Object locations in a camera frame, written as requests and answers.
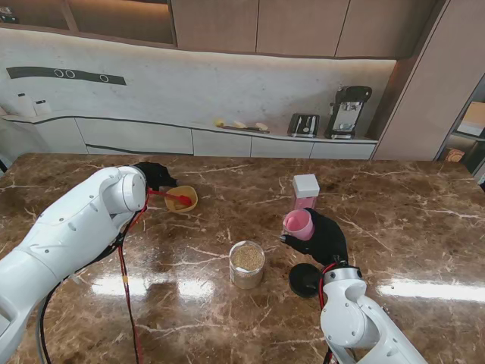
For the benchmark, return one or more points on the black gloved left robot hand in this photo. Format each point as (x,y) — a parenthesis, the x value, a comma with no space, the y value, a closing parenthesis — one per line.
(157,174)

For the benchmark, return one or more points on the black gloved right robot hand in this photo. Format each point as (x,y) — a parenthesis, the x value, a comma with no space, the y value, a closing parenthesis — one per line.
(326,239)

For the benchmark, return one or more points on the red measuring spoon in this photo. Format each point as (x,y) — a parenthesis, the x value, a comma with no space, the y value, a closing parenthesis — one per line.
(170,195)

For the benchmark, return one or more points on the pink measuring cup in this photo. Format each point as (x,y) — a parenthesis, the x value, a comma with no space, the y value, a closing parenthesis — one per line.
(297,223)

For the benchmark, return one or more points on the yellow plastic bowl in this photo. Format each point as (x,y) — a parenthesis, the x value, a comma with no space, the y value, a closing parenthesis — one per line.
(185,206)

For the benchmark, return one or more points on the black round jar lid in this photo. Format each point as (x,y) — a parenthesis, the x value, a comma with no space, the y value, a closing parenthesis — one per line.
(301,282)

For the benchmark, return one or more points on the pink container with white lid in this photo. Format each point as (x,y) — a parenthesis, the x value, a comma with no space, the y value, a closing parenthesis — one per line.
(305,189)

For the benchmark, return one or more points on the clear glass grain jar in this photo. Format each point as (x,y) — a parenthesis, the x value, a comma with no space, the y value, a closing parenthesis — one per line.
(247,267)

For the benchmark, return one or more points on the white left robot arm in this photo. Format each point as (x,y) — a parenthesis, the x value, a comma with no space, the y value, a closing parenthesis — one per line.
(68,235)

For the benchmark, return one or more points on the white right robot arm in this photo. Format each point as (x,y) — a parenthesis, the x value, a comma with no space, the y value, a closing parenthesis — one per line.
(360,322)

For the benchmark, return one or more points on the white counter cabinet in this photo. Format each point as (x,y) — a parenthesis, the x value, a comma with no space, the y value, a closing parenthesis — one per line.
(132,136)

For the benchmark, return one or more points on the yellow bread piece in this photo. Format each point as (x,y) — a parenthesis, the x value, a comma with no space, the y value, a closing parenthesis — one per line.
(219,122)
(260,126)
(239,124)

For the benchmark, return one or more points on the dark wooden serving board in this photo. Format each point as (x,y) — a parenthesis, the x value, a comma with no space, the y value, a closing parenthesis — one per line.
(246,129)

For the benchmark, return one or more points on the black toaster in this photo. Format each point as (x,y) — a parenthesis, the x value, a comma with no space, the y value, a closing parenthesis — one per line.
(303,125)

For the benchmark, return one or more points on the black espresso machine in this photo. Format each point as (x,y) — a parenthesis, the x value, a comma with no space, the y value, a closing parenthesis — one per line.
(348,110)

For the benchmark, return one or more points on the short white bottle black cap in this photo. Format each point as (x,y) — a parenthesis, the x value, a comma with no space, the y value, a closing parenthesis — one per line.
(42,108)

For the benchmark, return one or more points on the tall white bottle black cap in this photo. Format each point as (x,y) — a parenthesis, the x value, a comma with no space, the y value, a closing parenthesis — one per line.
(25,106)

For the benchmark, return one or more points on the orange printed box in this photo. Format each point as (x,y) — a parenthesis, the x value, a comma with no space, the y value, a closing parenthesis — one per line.
(453,155)

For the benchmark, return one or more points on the pale flat board on shelf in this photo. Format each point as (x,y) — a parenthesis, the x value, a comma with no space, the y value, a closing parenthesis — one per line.
(473,117)

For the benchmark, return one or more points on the black wall panel with rings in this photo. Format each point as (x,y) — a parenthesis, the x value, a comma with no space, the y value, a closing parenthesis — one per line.
(38,73)

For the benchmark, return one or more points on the wooden wall cabinets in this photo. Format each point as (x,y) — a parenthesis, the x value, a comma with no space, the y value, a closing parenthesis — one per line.
(295,26)

